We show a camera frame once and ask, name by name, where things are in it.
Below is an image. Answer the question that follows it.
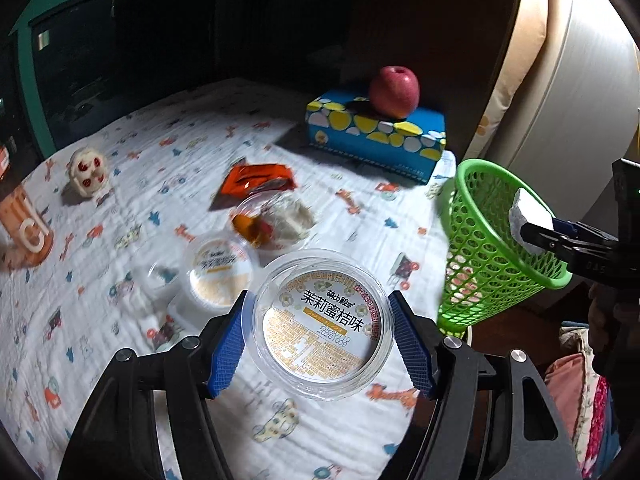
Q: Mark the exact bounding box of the cream plush toy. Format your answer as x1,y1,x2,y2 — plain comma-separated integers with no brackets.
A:
67,147,112,204

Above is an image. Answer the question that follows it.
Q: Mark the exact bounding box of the red apple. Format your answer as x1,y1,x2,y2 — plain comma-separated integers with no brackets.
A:
369,65,420,119

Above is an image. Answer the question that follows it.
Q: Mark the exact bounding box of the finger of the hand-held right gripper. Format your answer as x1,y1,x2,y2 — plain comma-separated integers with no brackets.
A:
519,222,581,261
550,217,618,243

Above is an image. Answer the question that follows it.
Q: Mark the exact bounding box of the beige cushion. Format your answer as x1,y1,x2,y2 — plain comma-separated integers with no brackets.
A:
460,0,576,161

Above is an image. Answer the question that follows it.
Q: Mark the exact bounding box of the orange peel piece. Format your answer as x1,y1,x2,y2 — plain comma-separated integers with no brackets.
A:
231,212,274,247

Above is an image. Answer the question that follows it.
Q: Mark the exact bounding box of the clear plastic container with leftovers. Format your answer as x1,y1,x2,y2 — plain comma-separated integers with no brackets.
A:
230,192,318,252

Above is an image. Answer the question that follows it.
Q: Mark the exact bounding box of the white cabinet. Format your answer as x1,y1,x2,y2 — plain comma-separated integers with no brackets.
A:
500,0,640,223

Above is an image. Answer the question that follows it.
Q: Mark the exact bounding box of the blue patterned tissue box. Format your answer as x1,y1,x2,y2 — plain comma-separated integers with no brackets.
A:
305,88,447,184

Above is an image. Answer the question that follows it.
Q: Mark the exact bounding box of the green plastic basket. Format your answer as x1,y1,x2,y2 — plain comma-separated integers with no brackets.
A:
436,159,572,337

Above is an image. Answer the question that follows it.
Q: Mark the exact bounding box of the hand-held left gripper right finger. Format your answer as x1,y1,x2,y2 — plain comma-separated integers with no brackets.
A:
387,290,583,480

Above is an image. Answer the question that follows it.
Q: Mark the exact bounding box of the printed white blanket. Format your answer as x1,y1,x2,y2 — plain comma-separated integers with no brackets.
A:
0,77,473,480

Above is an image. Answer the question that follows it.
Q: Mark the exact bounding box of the floral cloth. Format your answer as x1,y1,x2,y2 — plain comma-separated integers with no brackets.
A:
544,335,622,480

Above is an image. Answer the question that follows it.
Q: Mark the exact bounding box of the green window frame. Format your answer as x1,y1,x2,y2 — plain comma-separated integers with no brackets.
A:
9,0,216,157

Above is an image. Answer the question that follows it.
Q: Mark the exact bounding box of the white tissue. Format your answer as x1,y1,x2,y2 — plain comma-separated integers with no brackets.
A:
508,189,557,256

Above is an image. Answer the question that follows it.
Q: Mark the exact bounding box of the labelled clear jelly cup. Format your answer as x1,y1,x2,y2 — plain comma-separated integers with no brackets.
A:
182,237,256,311

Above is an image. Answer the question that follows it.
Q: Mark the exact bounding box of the orange snack wrapper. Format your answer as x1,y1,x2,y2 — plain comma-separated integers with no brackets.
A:
210,162,296,211

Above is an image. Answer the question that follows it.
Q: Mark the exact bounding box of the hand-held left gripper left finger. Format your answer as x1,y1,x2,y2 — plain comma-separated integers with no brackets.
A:
57,290,251,480

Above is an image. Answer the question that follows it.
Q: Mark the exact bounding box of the orange water bottle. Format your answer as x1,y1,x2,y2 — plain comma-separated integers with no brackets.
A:
0,185,55,268

